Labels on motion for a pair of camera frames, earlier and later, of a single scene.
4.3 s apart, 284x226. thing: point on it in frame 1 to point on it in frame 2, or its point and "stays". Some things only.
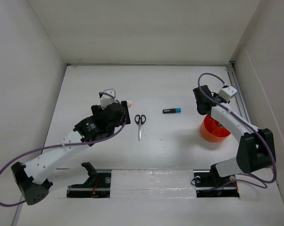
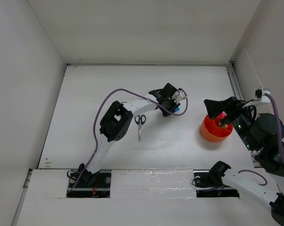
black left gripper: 97,110 to 174,103
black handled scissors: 139,120 stays
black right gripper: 216,95 to 214,107
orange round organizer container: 213,131 stays
